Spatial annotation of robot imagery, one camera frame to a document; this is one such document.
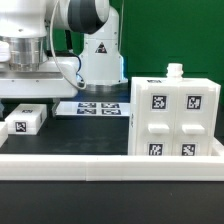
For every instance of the white cabinet door panel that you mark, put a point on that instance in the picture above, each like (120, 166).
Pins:
(193, 123)
(157, 105)

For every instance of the white marker base sheet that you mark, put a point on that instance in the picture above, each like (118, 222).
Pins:
(110, 109)

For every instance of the small white box part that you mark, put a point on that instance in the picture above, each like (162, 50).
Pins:
(26, 119)

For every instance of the white L-shaped frame fence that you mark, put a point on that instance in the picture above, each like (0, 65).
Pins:
(114, 168)

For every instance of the white cabinet body box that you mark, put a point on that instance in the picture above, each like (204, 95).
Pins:
(175, 78)

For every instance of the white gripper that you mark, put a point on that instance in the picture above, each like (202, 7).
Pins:
(46, 82)

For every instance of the white block at left edge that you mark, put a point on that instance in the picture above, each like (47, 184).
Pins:
(3, 133)

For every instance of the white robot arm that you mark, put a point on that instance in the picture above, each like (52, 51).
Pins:
(29, 65)

